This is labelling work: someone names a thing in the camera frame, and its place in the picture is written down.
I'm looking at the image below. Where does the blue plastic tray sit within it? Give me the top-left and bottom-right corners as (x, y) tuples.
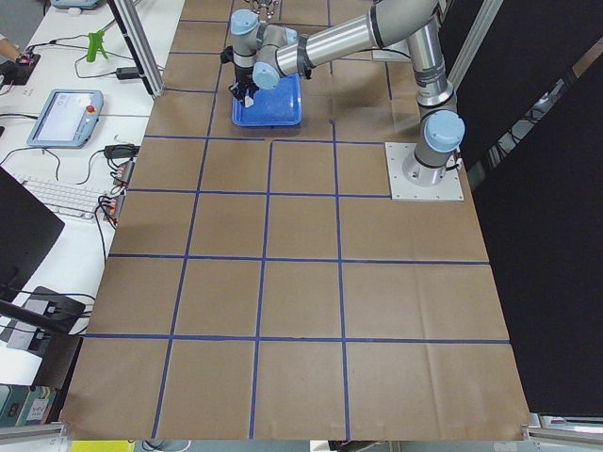
(231, 74), (302, 127)

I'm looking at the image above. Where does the teach pendant tablet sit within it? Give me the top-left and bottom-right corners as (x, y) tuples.
(26, 89), (105, 149)

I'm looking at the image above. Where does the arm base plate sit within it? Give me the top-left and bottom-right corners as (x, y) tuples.
(384, 142), (464, 202)

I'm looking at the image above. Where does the green clamp tool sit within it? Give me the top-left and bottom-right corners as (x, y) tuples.
(86, 30), (108, 63)

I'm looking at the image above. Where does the white keyboard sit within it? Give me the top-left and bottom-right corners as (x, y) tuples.
(13, 174), (109, 220)

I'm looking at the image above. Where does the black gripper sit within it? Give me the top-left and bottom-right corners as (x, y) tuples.
(229, 65), (259, 102)

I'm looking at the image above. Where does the brown paper table cover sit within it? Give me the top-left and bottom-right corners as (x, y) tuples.
(61, 1), (529, 441)

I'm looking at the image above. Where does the aluminium frame post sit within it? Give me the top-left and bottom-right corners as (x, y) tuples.
(107, 0), (165, 99)

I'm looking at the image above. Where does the black monitor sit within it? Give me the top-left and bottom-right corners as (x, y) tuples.
(0, 169), (65, 301)

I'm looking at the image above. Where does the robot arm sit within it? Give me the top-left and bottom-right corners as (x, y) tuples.
(220, 1), (465, 187)

